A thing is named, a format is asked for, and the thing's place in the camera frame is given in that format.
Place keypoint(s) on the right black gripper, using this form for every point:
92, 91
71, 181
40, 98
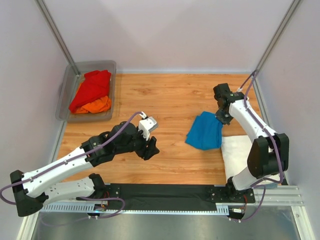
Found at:
224, 120

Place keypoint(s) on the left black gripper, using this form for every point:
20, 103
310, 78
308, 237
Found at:
146, 152

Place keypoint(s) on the blue t shirt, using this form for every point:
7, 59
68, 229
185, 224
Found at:
205, 132

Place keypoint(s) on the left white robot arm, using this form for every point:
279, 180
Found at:
38, 188

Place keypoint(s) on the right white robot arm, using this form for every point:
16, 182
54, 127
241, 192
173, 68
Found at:
242, 111

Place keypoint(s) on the folded white t shirt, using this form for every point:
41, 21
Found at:
235, 155

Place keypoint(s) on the orange t shirt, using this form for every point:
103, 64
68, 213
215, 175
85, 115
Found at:
99, 105

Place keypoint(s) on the clear plastic bin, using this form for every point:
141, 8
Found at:
73, 77

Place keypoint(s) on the red t shirt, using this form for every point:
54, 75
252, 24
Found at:
96, 84

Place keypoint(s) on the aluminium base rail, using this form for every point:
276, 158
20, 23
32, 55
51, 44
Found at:
283, 195

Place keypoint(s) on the slotted grey cable duct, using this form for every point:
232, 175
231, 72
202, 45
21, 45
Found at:
73, 207

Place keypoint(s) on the right aluminium frame post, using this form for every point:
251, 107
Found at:
290, 12

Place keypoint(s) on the aluminium frame post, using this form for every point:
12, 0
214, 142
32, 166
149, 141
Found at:
290, 12
43, 8

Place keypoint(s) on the left aluminium frame post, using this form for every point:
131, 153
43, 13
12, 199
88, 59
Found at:
43, 8

